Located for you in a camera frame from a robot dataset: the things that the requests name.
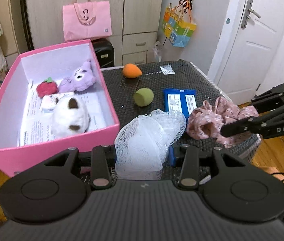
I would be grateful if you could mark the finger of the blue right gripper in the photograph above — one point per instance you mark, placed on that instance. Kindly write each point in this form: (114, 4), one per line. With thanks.
(233, 129)

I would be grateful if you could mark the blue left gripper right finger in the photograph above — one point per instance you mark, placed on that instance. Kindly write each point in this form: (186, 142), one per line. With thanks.
(172, 157)

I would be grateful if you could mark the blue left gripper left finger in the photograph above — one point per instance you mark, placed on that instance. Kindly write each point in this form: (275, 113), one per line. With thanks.
(111, 156)

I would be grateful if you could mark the pink floral scrunchie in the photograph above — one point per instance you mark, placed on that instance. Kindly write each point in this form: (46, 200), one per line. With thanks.
(206, 121)

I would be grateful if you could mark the white mesh bath pouf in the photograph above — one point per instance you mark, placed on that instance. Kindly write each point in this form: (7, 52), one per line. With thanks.
(142, 146)

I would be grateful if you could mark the blue tissue pack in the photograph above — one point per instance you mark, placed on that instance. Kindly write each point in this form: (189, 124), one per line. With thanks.
(182, 100)

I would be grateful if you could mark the white round plush toy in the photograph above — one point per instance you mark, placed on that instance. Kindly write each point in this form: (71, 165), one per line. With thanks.
(68, 114)

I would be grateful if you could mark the green makeup sponge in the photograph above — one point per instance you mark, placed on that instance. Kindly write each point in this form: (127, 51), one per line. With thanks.
(143, 97)

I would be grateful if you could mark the purple plush toy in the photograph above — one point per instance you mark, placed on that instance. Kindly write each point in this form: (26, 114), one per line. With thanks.
(79, 81)

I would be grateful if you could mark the orange makeup sponge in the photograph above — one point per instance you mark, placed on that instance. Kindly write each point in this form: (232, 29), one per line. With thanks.
(131, 71)

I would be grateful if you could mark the pink fluffy pompom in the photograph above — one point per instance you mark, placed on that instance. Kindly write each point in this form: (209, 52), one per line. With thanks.
(47, 87)

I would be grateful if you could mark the pink storage box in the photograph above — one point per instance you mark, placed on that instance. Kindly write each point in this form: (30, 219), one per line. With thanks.
(26, 137)

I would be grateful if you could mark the small white sachet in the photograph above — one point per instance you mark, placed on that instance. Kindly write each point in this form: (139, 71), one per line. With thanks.
(167, 69)

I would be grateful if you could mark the white door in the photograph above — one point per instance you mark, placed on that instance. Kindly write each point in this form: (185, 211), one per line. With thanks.
(252, 50)

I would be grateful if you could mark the black suitcase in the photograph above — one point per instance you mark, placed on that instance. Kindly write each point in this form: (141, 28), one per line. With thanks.
(104, 52)

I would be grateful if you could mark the colourful hanging gift bag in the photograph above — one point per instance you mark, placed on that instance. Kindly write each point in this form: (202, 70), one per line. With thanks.
(178, 24)

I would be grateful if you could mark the pink paper shopping bag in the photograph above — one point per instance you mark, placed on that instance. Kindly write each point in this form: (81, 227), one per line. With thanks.
(88, 20)

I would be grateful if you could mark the beige wardrobe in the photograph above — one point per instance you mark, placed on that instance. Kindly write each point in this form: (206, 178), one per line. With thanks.
(133, 31)

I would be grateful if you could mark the silver door handle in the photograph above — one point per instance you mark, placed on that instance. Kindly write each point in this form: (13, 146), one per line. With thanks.
(246, 16)

